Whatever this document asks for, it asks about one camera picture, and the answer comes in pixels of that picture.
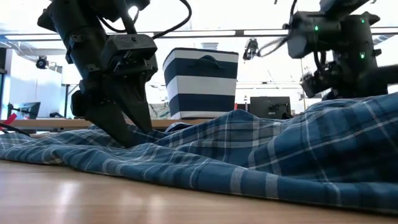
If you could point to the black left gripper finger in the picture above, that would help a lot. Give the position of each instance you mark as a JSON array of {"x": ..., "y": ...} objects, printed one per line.
[
  {"x": 135, "y": 102},
  {"x": 109, "y": 124}
]

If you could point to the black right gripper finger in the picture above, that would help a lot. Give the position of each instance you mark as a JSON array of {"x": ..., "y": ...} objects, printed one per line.
[
  {"x": 382, "y": 77},
  {"x": 317, "y": 84}
]

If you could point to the navy white striped laundry bin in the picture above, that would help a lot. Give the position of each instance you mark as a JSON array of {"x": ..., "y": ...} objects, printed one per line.
[{"x": 202, "y": 84}]

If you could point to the dark patterned garment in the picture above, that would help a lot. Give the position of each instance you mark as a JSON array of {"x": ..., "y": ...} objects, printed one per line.
[{"x": 248, "y": 149}]

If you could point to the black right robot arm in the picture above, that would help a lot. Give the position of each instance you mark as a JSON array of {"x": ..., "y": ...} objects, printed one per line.
[{"x": 342, "y": 6}]

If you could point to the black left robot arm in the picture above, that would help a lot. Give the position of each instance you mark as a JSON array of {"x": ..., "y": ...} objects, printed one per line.
[{"x": 93, "y": 4}]

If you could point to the grey covered furniture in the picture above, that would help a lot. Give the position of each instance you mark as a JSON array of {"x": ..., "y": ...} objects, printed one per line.
[{"x": 158, "y": 111}]

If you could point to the black ceiling spotlight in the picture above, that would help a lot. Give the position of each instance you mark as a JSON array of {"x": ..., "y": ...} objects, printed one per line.
[
  {"x": 42, "y": 63},
  {"x": 251, "y": 49}
]

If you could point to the black-legged background table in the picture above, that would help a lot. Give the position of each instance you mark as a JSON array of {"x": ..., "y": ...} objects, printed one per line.
[{"x": 66, "y": 102}]

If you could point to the black equipment case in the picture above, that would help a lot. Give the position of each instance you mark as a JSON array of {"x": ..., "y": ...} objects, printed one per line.
[{"x": 270, "y": 107}]

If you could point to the black computer monitor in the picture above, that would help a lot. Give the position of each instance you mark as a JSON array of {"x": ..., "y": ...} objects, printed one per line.
[{"x": 29, "y": 109}]

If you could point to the red object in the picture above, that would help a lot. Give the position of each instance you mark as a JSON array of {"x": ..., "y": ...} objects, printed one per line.
[{"x": 235, "y": 107}]

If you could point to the red tool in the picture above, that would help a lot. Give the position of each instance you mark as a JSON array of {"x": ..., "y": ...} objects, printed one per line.
[{"x": 9, "y": 119}]

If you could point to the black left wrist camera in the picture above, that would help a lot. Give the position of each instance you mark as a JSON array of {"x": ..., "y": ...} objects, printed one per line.
[{"x": 130, "y": 53}]

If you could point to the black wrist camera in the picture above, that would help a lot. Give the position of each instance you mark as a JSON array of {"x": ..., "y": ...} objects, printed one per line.
[
  {"x": 311, "y": 34},
  {"x": 130, "y": 53}
]

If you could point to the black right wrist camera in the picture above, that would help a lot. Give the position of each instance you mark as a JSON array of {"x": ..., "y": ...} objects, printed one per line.
[{"x": 311, "y": 34}]

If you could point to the black ceiling light rail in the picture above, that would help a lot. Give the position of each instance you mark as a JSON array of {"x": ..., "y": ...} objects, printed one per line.
[{"x": 202, "y": 32}]

